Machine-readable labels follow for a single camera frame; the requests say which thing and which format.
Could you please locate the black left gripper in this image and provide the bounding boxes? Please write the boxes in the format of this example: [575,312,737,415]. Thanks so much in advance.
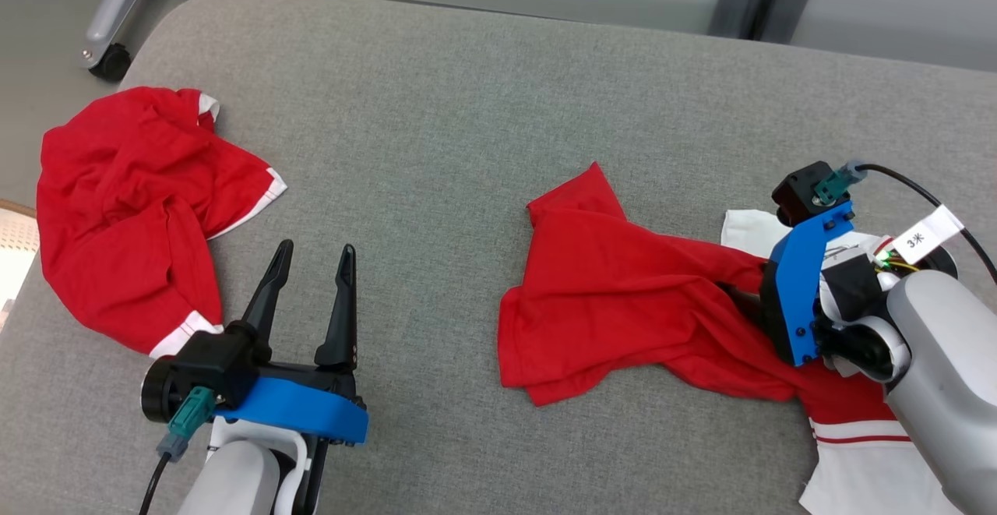
[141,239,366,425]

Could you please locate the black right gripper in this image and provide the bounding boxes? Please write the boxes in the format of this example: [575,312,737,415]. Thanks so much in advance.
[720,246,959,322]

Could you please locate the red white Bulls jersey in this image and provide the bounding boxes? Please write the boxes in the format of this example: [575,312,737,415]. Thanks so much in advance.
[497,161,968,515]

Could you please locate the red shorts white trim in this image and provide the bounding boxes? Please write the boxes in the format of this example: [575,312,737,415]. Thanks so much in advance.
[35,86,288,359]

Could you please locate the black caster wheel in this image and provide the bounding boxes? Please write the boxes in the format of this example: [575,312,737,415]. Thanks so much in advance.
[89,42,132,84]

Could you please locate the blue right camera bracket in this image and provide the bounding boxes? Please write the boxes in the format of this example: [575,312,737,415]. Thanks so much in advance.
[766,201,856,369]

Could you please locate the blue camera bracket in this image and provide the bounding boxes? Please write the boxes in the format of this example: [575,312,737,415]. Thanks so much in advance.
[766,201,856,369]
[213,376,370,446]

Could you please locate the blue left camera bracket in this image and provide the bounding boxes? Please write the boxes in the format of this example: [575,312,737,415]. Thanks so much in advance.
[213,376,370,446]

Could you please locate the black right camera cable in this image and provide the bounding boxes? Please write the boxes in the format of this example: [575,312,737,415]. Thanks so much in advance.
[813,158,997,287]

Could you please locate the white right cable label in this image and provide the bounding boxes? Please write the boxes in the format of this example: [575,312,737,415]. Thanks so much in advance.
[888,204,966,267]

